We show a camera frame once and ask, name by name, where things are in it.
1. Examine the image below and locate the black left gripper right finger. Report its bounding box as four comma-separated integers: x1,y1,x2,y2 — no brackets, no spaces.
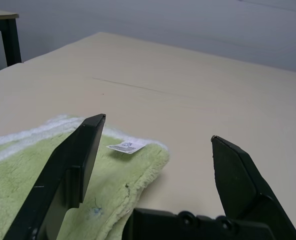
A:
210,134,296,240

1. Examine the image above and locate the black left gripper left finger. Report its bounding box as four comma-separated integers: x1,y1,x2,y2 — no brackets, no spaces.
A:
2,113,107,240

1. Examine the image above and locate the folded green towel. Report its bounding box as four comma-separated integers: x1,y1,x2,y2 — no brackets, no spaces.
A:
0,114,171,240

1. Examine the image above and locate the side table with black frame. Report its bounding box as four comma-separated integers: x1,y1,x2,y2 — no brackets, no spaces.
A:
0,7,23,76

